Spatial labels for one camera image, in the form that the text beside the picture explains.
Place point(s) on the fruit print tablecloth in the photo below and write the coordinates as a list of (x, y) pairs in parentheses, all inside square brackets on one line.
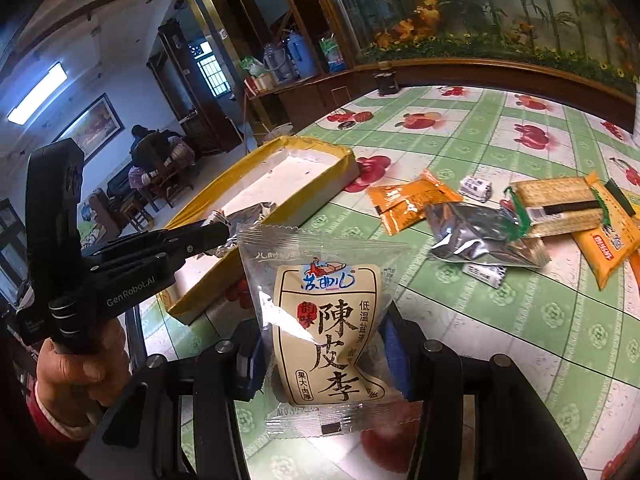
[(450, 135)]

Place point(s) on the dark wooden cabinet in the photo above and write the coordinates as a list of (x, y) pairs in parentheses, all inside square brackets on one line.
[(195, 105)]

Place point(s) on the wooden chair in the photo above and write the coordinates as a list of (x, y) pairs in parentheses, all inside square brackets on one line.
[(162, 180)]

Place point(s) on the framed wall picture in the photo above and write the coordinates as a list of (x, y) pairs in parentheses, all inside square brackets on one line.
[(92, 125)]

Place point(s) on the grey thermos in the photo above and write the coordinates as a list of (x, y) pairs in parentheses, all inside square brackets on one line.
[(276, 62)]

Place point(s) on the yellow biscuit packet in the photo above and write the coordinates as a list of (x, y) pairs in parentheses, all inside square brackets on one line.
[(607, 252)]

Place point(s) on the ceiling tube lamp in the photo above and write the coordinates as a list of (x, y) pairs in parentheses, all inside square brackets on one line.
[(37, 92)]

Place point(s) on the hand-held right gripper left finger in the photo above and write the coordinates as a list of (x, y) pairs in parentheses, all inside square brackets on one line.
[(251, 366)]

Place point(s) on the green and white bag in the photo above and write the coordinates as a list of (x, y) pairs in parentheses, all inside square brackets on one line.
[(332, 54)]

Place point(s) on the orange snack packet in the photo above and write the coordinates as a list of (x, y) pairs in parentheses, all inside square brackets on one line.
[(417, 189), (405, 220)]

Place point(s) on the small green bag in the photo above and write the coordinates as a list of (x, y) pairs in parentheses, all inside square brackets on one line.
[(251, 66)]

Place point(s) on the person's left forearm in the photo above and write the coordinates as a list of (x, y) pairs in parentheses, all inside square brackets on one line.
[(47, 425)]

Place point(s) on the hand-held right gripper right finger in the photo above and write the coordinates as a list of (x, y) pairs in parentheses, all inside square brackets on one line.
[(396, 356)]

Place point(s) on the clear plum snack packet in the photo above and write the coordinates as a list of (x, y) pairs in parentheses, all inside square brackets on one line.
[(320, 320)]

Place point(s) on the blue thermos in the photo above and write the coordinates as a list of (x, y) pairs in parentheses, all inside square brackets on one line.
[(301, 55)]

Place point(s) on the large silver foil packet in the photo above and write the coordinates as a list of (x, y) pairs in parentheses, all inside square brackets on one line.
[(475, 232)]

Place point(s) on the cracker pack with green ends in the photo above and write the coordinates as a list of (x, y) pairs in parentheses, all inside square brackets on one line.
[(555, 195)]

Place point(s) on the small white candy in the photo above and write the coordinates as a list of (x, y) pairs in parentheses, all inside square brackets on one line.
[(485, 274), (475, 188)]

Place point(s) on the small black box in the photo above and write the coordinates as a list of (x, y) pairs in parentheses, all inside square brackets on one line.
[(386, 82)]

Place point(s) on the person's left hand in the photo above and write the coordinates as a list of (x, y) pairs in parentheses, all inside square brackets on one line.
[(80, 372)]

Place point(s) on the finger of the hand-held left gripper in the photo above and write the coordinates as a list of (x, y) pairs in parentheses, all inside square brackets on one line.
[(200, 237), (145, 265)]

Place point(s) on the yellow plastic bag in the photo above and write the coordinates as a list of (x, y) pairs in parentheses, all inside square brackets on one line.
[(285, 172)]

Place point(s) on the wooden sideboard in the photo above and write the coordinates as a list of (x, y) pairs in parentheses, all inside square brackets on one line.
[(310, 100)]

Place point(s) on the large fish tank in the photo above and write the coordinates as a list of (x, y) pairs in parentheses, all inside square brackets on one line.
[(475, 5)]

